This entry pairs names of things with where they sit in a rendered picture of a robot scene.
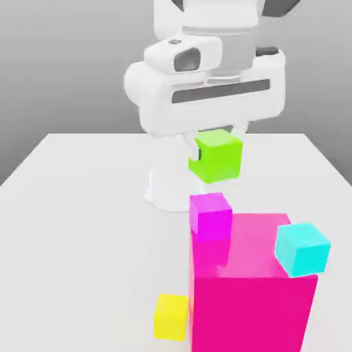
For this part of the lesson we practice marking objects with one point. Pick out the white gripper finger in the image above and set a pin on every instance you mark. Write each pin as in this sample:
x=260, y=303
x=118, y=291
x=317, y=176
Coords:
x=194, y=154
x=239, y=130

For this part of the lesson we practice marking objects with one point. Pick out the small green cube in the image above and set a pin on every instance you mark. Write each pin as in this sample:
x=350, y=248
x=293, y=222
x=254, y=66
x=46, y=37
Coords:
x=220, y=159

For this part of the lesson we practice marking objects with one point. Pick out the large pink box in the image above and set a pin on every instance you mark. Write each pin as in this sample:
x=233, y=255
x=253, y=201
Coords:
x=250, y=313

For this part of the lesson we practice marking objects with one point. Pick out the small yellow cube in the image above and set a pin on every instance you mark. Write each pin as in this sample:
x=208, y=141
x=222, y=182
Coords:
x=170, y=319

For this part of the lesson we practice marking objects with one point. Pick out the small magenta cube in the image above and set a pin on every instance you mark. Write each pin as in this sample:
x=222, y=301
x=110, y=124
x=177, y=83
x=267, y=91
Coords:
x=213, y=222

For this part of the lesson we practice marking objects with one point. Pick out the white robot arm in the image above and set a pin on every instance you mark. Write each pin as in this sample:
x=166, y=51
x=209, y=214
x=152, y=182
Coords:
x=220, y=24

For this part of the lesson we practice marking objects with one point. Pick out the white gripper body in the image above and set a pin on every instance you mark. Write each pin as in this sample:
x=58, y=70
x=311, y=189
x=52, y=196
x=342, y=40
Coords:
x=214, y=112

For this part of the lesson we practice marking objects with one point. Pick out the small cyan cube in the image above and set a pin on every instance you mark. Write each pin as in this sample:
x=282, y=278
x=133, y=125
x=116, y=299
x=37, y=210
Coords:
x=305, y=253

